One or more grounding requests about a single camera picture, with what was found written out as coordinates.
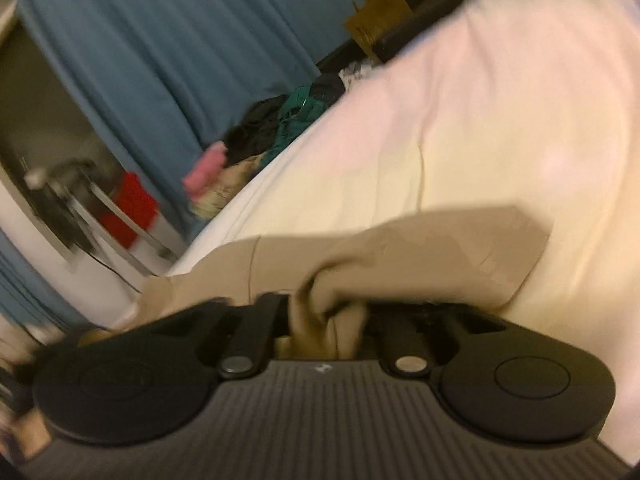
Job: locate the white patterned cloth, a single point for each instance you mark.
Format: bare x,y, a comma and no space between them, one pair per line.
357,75

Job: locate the green cloth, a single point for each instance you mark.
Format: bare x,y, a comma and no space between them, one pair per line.
295,110

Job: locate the beige pants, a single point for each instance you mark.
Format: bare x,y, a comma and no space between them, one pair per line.
400,255

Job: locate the narrow blue curtain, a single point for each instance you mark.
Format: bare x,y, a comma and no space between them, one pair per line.
25,285

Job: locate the bed with white sheet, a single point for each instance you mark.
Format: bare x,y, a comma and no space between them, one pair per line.
500,135

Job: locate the wide blue curtain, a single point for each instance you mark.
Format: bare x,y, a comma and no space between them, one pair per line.
175,60

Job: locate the red garment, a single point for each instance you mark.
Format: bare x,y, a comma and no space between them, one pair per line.
132,205

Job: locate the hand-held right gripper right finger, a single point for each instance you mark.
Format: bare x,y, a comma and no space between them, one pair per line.
395,330

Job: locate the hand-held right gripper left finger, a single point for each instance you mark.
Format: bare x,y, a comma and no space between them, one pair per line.
265,320

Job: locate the tan cloth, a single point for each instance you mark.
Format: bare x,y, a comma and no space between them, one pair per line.
225,185

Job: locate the brown paper bag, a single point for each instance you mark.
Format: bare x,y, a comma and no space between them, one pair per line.
380,17

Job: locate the pink cloth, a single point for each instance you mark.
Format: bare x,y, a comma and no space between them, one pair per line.
205,172

